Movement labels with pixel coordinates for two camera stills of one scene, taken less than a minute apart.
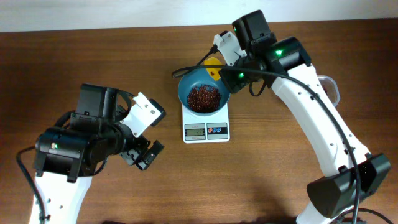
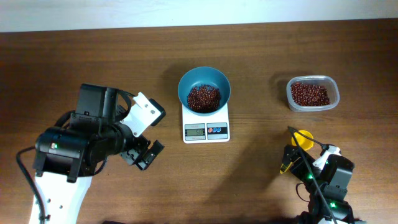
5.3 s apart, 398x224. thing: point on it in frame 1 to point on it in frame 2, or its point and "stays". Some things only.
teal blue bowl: [198, 77] stays
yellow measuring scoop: [213, 72] to [305, 142]
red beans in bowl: [204, 99] stays
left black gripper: [137, 154] stays
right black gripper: [230, 78] to [292, 158]
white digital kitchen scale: [209, 129] stays
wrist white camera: [228, 46] to [331, 150]
